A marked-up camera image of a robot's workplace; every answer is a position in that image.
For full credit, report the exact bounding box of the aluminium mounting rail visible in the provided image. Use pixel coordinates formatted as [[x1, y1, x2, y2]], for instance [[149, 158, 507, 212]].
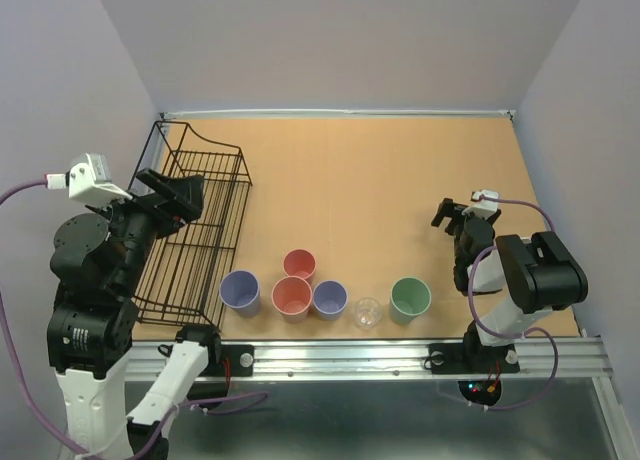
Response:
[[119, 335, 614, 384]]

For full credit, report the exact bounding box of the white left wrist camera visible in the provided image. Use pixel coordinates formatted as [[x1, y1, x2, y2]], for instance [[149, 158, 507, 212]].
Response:
[[45, 153, 133, 208]]

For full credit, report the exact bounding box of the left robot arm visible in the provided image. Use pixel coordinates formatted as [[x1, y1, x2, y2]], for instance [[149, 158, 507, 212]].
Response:
[[47, 167, 222, 459]]

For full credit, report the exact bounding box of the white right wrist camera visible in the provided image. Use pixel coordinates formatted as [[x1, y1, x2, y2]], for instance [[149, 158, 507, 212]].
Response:
[[467, 190, 500, 219]]

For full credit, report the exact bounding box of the clear glass cup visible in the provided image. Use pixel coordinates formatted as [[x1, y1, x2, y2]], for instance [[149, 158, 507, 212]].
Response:
[[355, 297, 382, 329]]

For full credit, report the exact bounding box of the pink cup front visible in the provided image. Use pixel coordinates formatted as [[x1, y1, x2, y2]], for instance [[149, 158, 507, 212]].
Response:
[[271, 276, 312, 324]]

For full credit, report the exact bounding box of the pink cup back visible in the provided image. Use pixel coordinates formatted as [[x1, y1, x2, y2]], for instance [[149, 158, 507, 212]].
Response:
[[283, 249, 316, 283]]

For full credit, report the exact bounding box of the pink cup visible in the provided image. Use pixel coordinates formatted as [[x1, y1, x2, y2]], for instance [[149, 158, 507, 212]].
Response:
[[271, 276, 312, 324], [283, 249, 316, 283]]

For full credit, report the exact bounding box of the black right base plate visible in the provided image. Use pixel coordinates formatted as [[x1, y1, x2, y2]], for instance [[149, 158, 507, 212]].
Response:
[[428, 342, 520, 375]]

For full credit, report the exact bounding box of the small purple cup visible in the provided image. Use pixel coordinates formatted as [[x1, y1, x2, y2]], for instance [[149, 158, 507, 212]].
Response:
[[312, 280, 348, 321]]

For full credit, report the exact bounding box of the green cup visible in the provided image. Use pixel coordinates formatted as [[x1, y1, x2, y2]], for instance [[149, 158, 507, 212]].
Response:
[[389, 277, 432, 325]]

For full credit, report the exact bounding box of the black wire dish rack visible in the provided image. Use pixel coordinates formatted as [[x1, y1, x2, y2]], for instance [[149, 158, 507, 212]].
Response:
[[135, 120, 253, 327]]

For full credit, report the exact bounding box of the large purple cup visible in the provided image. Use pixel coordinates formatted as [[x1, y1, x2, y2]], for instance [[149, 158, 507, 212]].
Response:
[[219, 270, 261, 318]]

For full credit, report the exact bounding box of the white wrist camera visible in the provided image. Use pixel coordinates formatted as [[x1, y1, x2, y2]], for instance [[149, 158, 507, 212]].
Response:
[[467, 190, 500, 219], [45, 153, 133, 208]]

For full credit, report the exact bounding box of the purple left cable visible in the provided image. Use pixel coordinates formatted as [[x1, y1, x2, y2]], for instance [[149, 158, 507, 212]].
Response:
[[0, 178, 269, 456]]

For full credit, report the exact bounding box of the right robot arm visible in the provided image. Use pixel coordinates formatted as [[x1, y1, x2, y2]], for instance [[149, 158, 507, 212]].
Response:
[[426, 190, 588, 375]]

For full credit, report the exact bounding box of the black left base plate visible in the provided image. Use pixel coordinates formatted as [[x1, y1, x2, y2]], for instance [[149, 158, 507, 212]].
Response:
[[201, 343, 255, 378]]

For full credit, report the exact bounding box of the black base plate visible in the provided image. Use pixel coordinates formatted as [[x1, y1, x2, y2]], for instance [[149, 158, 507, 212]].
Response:
[[201, 343, 255, 378], [428, 342, 520, 375]]

